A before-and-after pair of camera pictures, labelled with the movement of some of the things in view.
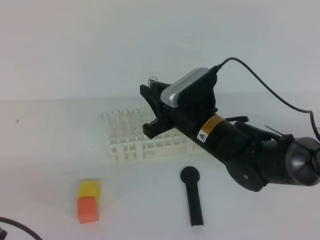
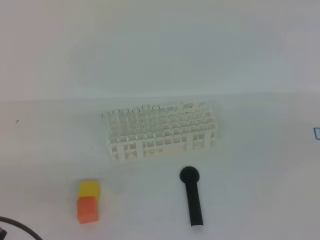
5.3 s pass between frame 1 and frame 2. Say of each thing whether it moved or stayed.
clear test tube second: stayed
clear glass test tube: moved
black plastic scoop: stayed
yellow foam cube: stayed
